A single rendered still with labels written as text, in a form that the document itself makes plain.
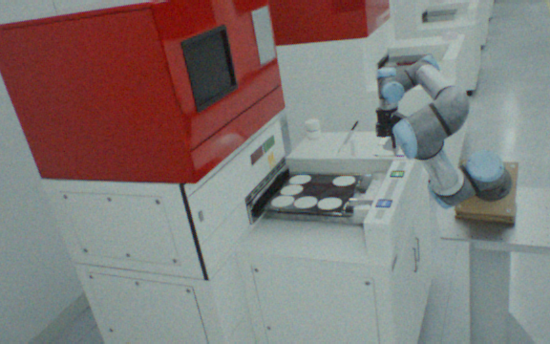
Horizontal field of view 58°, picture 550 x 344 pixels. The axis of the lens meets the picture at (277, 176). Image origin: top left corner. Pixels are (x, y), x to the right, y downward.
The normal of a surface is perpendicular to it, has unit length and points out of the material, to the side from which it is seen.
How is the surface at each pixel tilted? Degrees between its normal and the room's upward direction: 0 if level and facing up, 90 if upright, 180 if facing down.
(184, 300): 90
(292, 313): 90
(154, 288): 90
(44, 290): 90
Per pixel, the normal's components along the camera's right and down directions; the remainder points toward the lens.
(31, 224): 0.91, 0.03
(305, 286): -0.39, 0.44
